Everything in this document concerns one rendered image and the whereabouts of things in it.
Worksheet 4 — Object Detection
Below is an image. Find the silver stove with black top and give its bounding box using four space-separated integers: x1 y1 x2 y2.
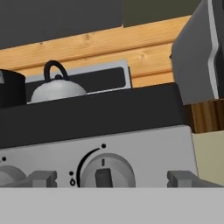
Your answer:
0 59 200 188

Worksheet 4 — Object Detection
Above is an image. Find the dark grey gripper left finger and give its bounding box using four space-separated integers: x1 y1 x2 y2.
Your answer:
2 170 58 188

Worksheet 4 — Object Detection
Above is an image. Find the silver stove knob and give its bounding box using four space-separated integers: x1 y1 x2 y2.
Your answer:
0 164 28 187
80 152 137 188

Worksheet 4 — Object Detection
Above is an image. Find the dark grey range hood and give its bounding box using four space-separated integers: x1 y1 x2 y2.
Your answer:
0 0 124 51

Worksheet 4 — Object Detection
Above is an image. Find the black pot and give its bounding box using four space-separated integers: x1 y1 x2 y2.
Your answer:
0 68 27 109

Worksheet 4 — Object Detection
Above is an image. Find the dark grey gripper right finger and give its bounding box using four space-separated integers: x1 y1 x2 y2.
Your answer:
166 170 224 188

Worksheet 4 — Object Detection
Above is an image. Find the silver kettle with black handle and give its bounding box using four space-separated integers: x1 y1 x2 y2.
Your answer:
30 59 88 104

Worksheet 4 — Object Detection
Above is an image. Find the cream cupboard front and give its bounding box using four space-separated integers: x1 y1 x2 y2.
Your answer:
191 130 224 187

